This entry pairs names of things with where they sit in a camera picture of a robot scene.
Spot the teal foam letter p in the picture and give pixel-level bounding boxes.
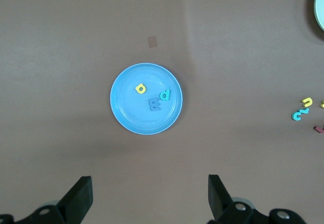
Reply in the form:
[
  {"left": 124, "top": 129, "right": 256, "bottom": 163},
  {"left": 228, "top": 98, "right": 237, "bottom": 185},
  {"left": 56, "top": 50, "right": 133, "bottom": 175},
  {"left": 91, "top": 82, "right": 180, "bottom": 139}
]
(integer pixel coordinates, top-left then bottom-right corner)
[{"left": 159, "top": 88, "right": 171, "bottom": 101}]

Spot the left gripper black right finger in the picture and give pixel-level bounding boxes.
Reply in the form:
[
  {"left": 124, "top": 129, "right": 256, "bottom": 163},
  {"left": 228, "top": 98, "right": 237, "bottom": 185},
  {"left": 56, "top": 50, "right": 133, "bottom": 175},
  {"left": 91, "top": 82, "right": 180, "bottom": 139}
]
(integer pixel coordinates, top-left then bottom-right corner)
[{"left": 208, "top": 174, "right": 305, "bottom": 224}]

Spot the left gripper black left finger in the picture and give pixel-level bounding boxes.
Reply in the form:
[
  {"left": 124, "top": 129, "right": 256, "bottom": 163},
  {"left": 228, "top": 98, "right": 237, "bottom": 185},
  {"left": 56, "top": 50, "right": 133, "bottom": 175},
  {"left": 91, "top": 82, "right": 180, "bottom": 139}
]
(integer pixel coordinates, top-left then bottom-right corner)
[{"left": 0, "top": 175, "right": 94, "bottom": 224}]

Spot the pale green round plate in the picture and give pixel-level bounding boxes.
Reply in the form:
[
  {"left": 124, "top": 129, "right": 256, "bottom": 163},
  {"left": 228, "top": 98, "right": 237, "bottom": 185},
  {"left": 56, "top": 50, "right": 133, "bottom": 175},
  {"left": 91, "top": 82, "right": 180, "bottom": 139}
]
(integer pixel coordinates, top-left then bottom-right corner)
[{"left": 313, "top": 0, "right": 324, "bottom": 31}]

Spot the blue round plate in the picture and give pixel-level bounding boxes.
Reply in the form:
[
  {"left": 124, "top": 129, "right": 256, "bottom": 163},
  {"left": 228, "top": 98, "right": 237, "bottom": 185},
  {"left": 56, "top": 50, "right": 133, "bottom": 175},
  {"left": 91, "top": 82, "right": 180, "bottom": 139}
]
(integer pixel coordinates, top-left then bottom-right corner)
[{"left": 109, "top": 62, "right": 183, "bottom": 136}]

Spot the teal foam letter z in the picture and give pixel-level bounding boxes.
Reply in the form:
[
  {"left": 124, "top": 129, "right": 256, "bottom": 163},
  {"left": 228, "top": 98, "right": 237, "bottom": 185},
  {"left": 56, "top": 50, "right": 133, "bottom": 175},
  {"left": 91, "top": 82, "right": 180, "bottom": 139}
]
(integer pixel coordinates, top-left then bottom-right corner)
[{"left": 291, "top": 108, "right": 310, "bottom": 121}]

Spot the blue foam letter m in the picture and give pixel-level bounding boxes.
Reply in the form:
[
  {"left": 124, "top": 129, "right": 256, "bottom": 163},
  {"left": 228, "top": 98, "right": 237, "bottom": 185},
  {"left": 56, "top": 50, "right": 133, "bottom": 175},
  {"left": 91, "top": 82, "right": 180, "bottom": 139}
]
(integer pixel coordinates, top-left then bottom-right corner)
[{"left": 148, "top": 98, "right": 162, "bottom": 112}]

